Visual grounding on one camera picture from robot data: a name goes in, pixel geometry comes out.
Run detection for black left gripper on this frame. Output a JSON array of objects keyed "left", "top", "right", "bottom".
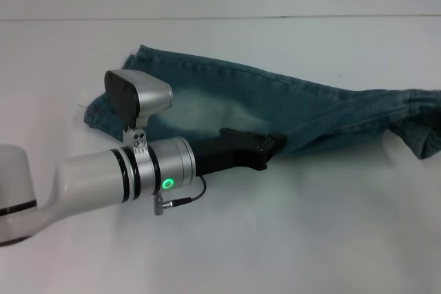
[{"left": 194, "top": 127, "right": 288, "bottom": 178}]

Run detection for blue denim shorts with cartoon print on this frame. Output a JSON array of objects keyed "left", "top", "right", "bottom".
[{"left": 83, "top": 43, "right": 441, "bottom": 161}]

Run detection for thin black cable with plug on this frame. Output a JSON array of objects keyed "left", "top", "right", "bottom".
[{"left": 152, "top": 176, "right": 208, "bottom": 216}]

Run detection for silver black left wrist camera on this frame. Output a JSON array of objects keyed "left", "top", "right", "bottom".
[{"left": 104, "top": 69, "right": 174, "bottom": 154}]

